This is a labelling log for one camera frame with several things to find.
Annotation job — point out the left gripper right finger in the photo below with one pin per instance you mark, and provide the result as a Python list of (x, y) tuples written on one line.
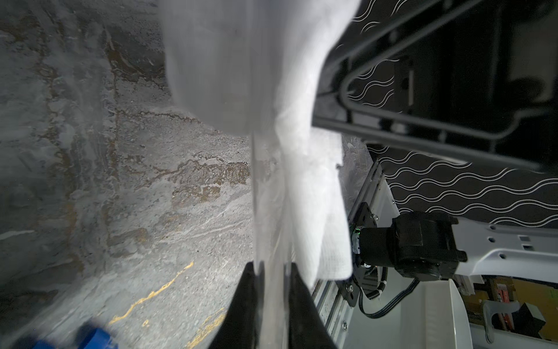
[(306, 329)]

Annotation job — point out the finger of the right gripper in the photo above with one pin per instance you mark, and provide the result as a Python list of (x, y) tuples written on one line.
[(468, 80)]

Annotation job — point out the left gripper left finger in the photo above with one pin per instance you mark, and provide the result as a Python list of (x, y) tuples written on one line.
[(238, 329)]

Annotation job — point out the white wipe cloth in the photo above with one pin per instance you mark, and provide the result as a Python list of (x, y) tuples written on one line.
[(254, 66)]

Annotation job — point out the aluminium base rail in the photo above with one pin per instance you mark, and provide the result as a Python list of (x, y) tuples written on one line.
[(336, 301)]

